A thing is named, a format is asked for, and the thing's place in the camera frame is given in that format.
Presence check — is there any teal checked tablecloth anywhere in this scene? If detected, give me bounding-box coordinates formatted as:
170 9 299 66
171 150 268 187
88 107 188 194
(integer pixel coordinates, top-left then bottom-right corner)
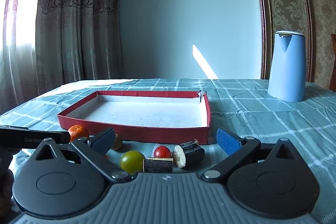
0 78 336 224

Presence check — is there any patterned beige curtain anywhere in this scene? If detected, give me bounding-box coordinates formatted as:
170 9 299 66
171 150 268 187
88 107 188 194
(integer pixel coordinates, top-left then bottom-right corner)
0 0 124 114

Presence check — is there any orange tangerine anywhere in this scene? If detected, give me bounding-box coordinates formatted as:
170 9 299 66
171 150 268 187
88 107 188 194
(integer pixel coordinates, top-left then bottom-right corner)
68 125 90 143

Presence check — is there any blue electric kettle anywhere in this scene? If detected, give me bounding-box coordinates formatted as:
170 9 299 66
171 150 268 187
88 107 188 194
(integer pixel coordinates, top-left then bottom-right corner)
267 30 306 103

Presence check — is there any red cherry tomato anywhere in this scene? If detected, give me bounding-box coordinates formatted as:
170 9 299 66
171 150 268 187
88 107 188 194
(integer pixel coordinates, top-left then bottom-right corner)
154 146 172 159

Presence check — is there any red cardboard box tray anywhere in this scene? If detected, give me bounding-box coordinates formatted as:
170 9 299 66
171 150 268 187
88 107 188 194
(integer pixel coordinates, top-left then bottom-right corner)
57 90 212 145

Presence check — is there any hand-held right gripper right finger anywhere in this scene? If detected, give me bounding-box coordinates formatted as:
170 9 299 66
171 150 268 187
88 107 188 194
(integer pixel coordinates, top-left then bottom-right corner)
202 127 301 184

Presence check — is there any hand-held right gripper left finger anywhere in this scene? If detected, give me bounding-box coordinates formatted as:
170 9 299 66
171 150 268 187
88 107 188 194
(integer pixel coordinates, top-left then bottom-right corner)
34 127 133 184

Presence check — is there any brown wooden furniture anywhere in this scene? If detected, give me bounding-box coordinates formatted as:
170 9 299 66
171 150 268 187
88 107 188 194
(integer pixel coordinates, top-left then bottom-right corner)
331 34 336 83

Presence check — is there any dark eggplant piece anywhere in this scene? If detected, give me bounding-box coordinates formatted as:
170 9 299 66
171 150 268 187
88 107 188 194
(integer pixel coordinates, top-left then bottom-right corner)
172 139 206 169
143 157 174 173

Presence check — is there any green grape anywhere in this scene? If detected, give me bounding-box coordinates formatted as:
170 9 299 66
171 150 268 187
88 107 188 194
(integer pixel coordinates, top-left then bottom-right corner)
120 151 146 172

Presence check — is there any brown wooden wall frame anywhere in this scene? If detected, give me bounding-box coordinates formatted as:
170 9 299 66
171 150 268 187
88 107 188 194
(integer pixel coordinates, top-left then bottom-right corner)
249 0 315 83

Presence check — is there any small brown round fruit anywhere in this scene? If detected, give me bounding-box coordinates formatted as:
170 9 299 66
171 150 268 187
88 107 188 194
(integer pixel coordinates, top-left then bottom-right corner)
113 133 124 151

